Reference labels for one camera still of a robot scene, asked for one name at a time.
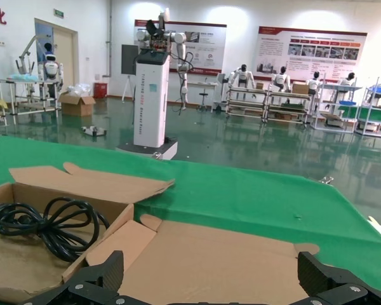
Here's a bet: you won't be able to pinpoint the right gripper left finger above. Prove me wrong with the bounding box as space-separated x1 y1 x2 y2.
18 250 125 305

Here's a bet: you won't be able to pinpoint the open brown cardboard box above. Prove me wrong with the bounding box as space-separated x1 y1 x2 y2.
85 214 334 305

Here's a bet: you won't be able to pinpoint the black stool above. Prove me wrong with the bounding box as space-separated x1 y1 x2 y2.
197 85 210 112

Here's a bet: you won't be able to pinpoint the open cardboard floor box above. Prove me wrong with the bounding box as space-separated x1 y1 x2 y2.
57 91 97 118

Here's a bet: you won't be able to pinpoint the white part on floor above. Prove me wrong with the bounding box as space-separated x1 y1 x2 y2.
81 125 107 138

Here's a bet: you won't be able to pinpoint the green table cloth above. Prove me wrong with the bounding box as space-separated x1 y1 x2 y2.
0 135 381 287

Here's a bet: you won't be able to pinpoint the wide wall info board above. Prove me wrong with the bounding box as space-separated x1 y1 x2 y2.
253 25 368 84

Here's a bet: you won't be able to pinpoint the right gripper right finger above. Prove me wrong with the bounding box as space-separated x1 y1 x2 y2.
297 250 381 305

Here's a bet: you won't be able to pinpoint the wall info board with logos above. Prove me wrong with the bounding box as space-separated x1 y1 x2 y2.
134 19 228 76

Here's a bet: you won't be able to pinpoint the rack with green panel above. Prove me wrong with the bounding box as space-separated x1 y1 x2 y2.
354 87 381 140

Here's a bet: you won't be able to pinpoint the white plastic bags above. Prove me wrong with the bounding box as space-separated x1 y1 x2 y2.
65 83 93 98

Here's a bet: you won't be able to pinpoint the dark panel on stand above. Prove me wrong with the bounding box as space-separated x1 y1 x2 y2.
121 44 140 103

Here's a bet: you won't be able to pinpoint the pipe frame shelf rack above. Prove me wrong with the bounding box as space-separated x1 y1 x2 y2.
265 90 312 128
225 85 269 123

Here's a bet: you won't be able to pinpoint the closed cardboard box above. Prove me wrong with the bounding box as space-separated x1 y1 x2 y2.
291 81 311 95

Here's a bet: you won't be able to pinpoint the beige door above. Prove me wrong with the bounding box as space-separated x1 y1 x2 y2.
34 18 79 100

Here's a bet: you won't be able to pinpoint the pipe frame work table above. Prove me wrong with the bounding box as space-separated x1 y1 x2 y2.
0 78 62 125

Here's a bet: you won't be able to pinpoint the white frame shelf rack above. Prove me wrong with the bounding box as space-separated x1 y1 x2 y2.
311 83 360 132

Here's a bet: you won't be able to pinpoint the cardboard box with torn rim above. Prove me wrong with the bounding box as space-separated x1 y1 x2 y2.
0 161 176 295

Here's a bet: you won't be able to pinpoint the black power cord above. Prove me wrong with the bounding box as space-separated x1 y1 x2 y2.
0 196 111 263

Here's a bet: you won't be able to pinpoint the white hoist frame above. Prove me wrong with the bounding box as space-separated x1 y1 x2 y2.
15 34 54 77

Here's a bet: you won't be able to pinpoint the red bin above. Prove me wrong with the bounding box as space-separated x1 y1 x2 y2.
93 82 109 99

